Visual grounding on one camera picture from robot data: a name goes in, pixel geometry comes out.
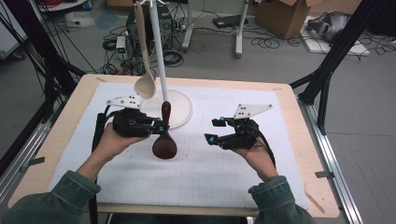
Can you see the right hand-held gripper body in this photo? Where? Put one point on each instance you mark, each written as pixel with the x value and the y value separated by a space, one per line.
pixel 244 137

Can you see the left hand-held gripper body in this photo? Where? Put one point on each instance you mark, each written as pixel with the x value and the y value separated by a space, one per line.
pixel 130 124

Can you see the brown wooden spoon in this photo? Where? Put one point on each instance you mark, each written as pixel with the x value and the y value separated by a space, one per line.
pixel 165 146

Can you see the white plate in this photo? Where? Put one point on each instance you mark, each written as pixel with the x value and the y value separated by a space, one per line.
pixel 180 109

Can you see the beige ladle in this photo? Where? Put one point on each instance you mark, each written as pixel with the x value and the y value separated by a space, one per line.
pixel 145 85

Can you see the person's right hand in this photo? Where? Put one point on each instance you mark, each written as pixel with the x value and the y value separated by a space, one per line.
pixel 258 158

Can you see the person's left hand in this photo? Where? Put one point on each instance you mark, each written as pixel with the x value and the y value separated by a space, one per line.
pixel 110 144

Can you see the white foam mat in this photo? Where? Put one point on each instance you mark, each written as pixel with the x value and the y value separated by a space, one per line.
pixel 202 174

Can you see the white power adapter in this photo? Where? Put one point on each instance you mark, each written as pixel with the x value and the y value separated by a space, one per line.
pixel 120 43

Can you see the white stand leg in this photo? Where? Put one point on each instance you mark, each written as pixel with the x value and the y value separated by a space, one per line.
pixel 187 34
pixel 240 37

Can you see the black computer tower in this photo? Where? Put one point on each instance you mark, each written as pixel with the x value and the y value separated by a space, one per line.
pixel 132 34

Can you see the thin wooden strip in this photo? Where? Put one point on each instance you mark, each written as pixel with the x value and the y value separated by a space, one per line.
pixel 314 201

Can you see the black flat device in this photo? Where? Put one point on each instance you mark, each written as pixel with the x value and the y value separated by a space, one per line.
pixel 229 21

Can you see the clear plastic bag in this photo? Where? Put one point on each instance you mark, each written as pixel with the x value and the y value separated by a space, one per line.
pixel 79 19

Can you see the large cardboard box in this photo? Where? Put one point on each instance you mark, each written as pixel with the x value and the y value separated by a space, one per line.
pixel 280 18

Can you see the white round table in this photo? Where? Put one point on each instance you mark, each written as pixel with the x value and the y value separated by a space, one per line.
pixel 68 5

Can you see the white foam board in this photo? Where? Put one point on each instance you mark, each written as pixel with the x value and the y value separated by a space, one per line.
pixel 358 49

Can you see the grey plastic shell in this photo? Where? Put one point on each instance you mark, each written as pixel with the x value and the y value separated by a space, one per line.
pixel 333 23

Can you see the white cabinet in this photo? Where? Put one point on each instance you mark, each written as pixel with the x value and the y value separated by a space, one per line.
pixel 9 37

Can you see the grey metal bracket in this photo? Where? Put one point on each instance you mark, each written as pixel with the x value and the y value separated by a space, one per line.
pixel 325 174
pixel 32 163

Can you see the aluminium rail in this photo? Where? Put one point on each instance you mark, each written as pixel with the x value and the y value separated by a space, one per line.
pixel 28 146
pixel 330 161

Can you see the black metal frame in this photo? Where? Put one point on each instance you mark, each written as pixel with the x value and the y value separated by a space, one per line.
pixel 46 62
pixel 342 40

